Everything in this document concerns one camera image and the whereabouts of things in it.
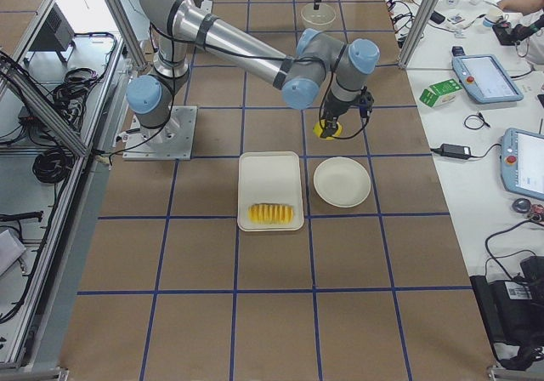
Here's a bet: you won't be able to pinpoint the yellow lemon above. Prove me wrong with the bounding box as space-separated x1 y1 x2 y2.
313 119 343 140

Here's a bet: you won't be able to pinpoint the white ceramic bowl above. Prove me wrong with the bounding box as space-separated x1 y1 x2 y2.
300 3 337 31

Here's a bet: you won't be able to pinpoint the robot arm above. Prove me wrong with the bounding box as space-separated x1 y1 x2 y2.
127 0 380 139

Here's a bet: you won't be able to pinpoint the person forearm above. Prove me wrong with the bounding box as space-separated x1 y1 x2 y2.
496 0 544 15

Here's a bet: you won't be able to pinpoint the cream round plate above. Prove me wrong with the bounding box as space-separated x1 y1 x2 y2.
313 156 371 208

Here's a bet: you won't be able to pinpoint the cream rectangular tray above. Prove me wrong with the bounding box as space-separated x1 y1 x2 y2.
237 151 304 232

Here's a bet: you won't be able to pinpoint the sliced yellow fruit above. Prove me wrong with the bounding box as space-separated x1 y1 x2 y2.
248 203 294 225

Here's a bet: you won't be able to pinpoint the green white carton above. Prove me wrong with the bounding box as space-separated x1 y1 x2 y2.
419 78 462 107

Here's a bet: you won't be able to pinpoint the black smartphone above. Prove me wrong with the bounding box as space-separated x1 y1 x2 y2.
429 11 445 25

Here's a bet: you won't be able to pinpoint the black power adapter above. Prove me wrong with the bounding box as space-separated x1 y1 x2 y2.
440 143 472 160

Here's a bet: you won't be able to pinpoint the upper blue teach pendant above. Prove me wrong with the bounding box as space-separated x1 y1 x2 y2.
451 54 524 104

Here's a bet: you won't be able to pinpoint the blue teach pendant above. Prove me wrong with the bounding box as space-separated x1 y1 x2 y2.
451 54 524 104
501 128 543 201

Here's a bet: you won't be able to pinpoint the paper cup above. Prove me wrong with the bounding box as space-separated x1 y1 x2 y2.
483 7 509 27

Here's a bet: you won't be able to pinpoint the lower blue teach pendant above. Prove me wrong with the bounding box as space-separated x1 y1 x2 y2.
501 128 543 201

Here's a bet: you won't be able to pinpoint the grey control box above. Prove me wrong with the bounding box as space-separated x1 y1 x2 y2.
29 3 75 63

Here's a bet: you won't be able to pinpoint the aluminium frame post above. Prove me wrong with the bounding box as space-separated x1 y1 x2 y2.
399 0 439 69

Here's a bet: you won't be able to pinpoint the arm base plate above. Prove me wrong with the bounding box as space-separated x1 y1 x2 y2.
122 105 198 161

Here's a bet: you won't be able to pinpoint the coiled black cables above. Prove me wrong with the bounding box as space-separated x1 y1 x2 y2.
32 147 71 185

